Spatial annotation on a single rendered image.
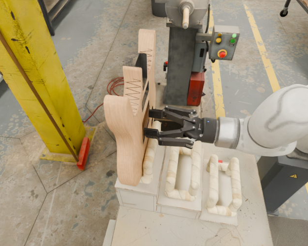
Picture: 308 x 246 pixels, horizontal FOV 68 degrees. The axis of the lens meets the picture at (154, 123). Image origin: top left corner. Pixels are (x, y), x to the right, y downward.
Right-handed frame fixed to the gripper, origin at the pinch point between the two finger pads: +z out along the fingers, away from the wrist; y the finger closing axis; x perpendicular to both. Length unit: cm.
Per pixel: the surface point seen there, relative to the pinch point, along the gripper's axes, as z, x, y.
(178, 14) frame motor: 0, -10, 96
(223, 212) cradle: -30.1, -33.7, -10.2
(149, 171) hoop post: -2.3, -12.9, -9.4
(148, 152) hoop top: -1.2, -9.8, -4.3
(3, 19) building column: 86, -1, 57
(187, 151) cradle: -14.5, -25.4, 9.1
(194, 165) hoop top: -16.9, -17.9, -1.5
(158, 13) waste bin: 53, -123, 355
